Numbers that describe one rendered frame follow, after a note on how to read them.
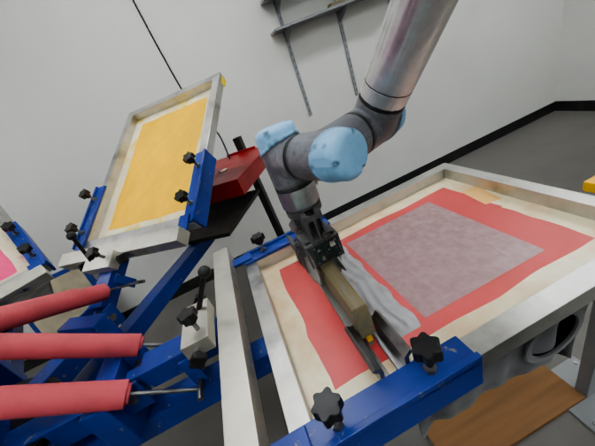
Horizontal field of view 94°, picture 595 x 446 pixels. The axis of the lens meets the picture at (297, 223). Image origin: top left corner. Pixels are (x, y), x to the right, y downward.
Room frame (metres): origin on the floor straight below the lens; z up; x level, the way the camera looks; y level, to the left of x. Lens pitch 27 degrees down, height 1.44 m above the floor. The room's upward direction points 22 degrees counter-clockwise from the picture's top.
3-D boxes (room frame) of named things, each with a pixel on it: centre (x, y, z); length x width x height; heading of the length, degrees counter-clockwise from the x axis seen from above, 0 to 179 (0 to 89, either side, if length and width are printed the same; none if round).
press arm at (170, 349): (0.46, 0.34, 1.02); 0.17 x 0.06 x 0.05; 98
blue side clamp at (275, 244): (0.78, 0.05, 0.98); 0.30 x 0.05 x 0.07; 98
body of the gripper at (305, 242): (0.48, -0.02, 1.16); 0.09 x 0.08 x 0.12; 8
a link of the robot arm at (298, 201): (0.49, -0.03, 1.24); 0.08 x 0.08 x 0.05
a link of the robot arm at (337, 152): (0.42, -0.09, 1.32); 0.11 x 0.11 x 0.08; 32
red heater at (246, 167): (1.71, 0.29, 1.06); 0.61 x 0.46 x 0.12; 158
